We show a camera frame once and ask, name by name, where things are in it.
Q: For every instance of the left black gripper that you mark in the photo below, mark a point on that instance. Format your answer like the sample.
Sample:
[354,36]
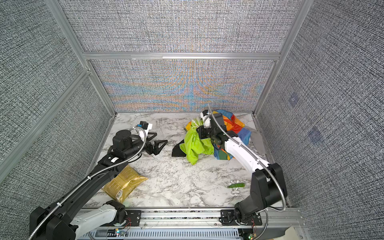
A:
[155,149]

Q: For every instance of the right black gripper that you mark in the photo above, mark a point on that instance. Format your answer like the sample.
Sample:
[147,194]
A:
[202,133]

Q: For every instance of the neon green shorts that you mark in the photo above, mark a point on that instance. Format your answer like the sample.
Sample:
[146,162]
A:
[193,146]

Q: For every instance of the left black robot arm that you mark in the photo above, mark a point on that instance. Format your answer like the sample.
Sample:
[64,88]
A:
[59,220]

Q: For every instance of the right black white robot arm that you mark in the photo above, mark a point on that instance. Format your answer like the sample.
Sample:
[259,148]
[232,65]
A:
[268,187]

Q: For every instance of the rainbow patchwork cloth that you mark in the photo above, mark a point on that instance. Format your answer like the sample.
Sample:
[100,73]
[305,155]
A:
[235,125]

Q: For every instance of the black cloth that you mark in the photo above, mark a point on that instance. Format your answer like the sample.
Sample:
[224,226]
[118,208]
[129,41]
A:
[177,151]

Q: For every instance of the green pepper candy wrapper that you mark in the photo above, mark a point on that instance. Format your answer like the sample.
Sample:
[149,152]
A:
[235,187]

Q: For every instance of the yellow snack bag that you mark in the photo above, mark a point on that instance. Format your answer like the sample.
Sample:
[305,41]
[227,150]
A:
[123,184]

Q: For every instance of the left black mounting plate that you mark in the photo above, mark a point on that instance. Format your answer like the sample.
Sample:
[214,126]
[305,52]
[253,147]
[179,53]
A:
[132,219]

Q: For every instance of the black mounting plate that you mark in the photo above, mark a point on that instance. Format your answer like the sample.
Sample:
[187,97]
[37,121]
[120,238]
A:
[233,217]
[132,219]

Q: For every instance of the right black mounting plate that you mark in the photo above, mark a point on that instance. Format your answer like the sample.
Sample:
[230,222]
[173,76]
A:
[233,217]

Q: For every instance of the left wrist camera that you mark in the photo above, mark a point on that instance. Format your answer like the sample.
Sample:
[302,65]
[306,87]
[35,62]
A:
[145,126]

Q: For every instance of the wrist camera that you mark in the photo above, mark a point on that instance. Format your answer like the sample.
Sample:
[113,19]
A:
[205,116]
[145,126]

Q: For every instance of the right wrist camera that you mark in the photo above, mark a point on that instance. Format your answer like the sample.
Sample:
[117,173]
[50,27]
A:
[205,116]

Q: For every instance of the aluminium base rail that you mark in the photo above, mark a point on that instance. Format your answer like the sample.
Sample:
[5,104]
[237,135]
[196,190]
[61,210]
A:
[203,224]

